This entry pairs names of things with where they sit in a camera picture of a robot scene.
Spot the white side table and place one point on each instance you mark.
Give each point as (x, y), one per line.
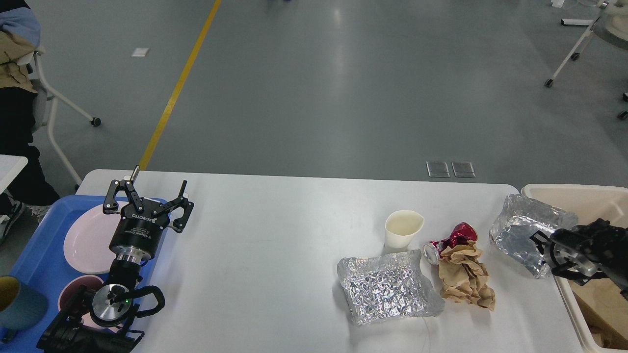
(10, 167)

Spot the foil container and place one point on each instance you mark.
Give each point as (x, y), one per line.
(519, 219)

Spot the teal mug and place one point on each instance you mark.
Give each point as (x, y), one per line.
(21, 307)

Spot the floor socket plate left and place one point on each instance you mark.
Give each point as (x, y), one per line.
(437, 169)

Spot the blue plastic tray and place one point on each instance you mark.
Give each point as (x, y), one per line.
(43, 265)

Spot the seated person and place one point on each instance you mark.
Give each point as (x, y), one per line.
(19, 37)

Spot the white chair left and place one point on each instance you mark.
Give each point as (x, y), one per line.
(45, 107)

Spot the cream paper cup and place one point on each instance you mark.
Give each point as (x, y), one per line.
(401, 227)

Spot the beige plastic bin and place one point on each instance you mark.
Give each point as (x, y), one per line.
(589, 202)

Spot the crumpled brown paper ball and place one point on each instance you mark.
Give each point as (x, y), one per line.
(464, 278)

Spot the crushed red can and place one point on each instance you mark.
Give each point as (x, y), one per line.
(463, 234)

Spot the aluminium foil tray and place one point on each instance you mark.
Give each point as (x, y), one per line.
(387, 287)

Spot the pink plate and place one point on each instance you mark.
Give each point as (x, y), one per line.
(86, 244)

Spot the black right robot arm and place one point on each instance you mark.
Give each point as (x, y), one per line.
(583, 253)

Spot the floor socket plate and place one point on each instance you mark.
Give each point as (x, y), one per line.
(463, 169)
(437, 169)

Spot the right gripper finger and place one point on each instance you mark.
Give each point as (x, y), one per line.
(544, 243)

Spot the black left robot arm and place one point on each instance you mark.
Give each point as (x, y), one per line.
(100, 321)

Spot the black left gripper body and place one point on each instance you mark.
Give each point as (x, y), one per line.
(137, 236)

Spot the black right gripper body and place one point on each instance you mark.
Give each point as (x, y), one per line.
(567, 263)

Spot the floor socket plate right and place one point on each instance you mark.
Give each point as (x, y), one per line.
(463, 169)

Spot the brown paper bag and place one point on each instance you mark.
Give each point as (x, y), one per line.
(605, 312)

